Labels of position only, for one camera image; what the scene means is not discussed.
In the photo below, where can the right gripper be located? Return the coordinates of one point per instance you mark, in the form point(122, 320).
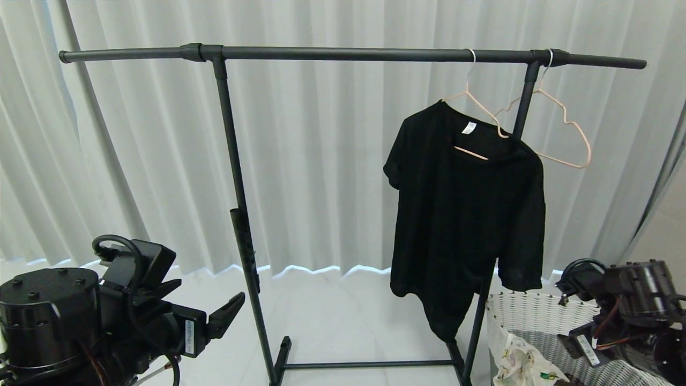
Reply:
point(581, 346)

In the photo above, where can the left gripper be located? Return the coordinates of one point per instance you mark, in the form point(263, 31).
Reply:
point(155, 332)

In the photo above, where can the cream printed garment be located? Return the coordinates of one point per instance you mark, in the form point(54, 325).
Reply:
point(520, 359)

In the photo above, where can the black garment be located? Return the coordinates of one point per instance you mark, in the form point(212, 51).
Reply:
point(461, 225)

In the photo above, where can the pink clothes hanger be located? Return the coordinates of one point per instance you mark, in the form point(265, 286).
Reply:
point(576, 128)
point(485, 113)

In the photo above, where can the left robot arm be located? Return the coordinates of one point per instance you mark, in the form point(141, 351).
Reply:
point(48, 316)

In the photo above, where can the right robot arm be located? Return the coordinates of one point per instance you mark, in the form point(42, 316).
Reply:
point(643, 289)

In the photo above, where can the white laundry basket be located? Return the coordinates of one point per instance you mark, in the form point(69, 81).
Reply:
point(536, 316)

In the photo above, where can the black clothes rack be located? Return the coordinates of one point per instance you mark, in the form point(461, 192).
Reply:
point(348, 53)

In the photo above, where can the white curtain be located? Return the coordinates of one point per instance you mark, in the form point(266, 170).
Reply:
point(332, 161)

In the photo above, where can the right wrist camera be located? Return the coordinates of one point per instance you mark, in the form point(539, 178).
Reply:
point(581, 287)

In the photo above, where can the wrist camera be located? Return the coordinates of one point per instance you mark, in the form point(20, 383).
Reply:
point(581, 287)
point(153, 262)

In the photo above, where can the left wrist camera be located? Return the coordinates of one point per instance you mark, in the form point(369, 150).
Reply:
point(153, 262)

